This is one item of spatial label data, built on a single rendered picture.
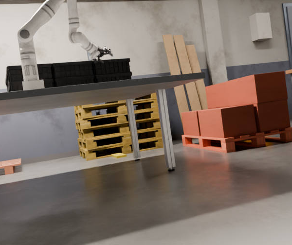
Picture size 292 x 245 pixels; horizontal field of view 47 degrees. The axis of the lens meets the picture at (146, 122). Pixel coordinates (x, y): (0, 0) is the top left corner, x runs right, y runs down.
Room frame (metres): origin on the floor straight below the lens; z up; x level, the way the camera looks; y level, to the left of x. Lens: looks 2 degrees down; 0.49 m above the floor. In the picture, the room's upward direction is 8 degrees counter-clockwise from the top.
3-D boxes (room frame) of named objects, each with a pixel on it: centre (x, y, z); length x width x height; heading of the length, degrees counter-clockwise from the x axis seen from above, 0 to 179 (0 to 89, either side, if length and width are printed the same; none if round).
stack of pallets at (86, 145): (4.69, 0.40, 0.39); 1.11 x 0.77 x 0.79; 109
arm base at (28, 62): (2.10, 0.67, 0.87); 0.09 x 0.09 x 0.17; 24
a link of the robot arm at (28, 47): (2.10, 0.67, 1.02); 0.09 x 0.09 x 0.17; 18
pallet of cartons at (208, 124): (3.89, -0.96, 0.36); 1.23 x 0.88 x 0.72; 20
